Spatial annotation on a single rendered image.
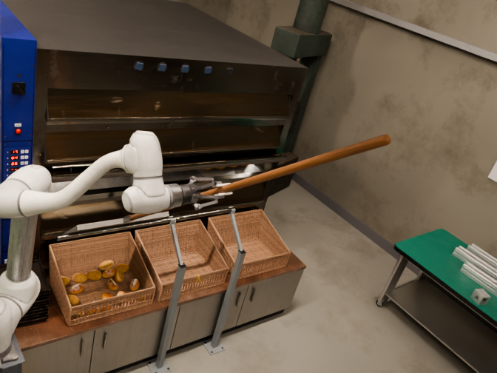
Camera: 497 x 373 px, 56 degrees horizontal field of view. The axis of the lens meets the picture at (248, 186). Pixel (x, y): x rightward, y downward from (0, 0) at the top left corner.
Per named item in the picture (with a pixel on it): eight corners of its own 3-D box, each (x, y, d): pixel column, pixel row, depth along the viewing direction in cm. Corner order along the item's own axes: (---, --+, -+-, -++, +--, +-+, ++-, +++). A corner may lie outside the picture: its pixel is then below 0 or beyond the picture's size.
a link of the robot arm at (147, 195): (172, 212, 167) (170, 175, 166) (132, 218, 158) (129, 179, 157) (158, 209, 176) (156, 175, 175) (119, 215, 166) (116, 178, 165)
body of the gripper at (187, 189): (171, 186, 178) (192, 183, 184) (175, 207, 177) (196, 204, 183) (181, 182, 172) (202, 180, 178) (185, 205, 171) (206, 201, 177)
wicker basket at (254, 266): (200, 244, 385) (206, 216, 372) (254, 233, 419) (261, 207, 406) (231, 282, 353) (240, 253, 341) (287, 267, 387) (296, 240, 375)
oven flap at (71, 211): (41, 235, 294) (39, 204, 289) (260, 200, 403) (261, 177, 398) (43, 237, 290) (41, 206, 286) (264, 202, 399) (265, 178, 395)
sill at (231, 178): (38, 200, 288) (39, 195, 286) (263, 175, 398) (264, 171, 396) (41, 206, 284) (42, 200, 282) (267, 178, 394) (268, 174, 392)
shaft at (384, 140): (393, 143, 125) (391, 132, 126) (387, 144, 124) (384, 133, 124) (134, 220, 260) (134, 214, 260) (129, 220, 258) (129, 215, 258)
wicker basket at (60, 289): (45, 276, 311) (46, 243, 299) (126, 260, 345) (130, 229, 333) (67, 328, 280) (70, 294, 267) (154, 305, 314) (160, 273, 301)
